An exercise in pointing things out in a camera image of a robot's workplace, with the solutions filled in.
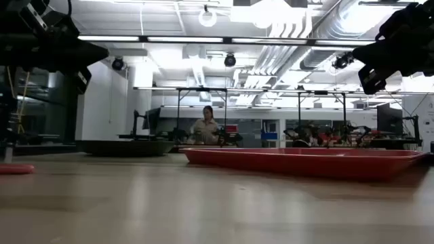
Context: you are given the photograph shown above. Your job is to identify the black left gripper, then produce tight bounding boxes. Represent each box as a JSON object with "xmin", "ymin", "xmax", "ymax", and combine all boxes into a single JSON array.
[{"xmin": 33, "ymin": 0, "xmax": 111, "ymax": 96}]

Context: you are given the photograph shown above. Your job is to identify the white ring lamp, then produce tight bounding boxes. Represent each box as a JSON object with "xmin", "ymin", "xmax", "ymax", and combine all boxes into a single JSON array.
[{"xmin": 197, "ymin": 9, "xmax": 218, "ymax": 28}]

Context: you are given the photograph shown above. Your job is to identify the black background rig frame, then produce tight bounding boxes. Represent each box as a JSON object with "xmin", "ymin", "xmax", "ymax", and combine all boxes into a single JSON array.
[
  {"xmin": 175, "ymin": 87, "xmax": 229, "ymax": 144},
  {"xmin": 297, "ymin": 90, "xmax": 348, "ymax": 144}
]

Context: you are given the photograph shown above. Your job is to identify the dark grey plate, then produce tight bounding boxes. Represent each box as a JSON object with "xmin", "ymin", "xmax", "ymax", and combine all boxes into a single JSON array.
[{"xmin": 75, "ymin": 139, "xmax": 176, "ymax": 158}]

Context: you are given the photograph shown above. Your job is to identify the red plastic tray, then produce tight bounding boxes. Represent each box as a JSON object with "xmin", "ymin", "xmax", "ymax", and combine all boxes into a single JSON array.
[{"xmin": 179, "ymin": 146, "xmax": 429, "ymax": 181}]

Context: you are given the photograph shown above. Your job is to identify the large black monitor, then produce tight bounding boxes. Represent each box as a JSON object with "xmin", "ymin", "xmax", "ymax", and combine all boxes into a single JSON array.
[{"xmin": 376, "ymin": 102, "xmax": 404, "ymax": 136}]

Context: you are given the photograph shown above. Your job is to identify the person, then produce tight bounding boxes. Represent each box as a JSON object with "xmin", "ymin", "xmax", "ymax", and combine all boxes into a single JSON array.
[{"xmin": 189, "ymin": 105, "xmax": 222, "ymax": 145}]

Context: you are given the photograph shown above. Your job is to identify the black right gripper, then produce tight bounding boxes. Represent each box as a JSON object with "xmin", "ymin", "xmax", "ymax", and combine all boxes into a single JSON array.
[{"xmin": 351, "ymin": 0, "xmax": 434, "ymax": 96}]

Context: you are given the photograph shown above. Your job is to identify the white poster board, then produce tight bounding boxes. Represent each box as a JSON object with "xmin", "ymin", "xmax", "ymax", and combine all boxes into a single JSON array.
[{"xmin": 401, "ymin": 94, "xmax": 434, "ymax": 152}]

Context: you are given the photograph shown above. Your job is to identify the small black monitor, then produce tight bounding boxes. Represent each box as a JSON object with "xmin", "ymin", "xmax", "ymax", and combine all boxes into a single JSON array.
[{"xmin": 141, "ymin": 107, "xmax": 163, "ymax": 136}]

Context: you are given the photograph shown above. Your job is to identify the red plastic fork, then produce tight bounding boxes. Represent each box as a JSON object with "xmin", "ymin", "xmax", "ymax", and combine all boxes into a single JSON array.
[{"xmin": 0, "ymin": 163, "xmax": 36, "ymax": 176}]

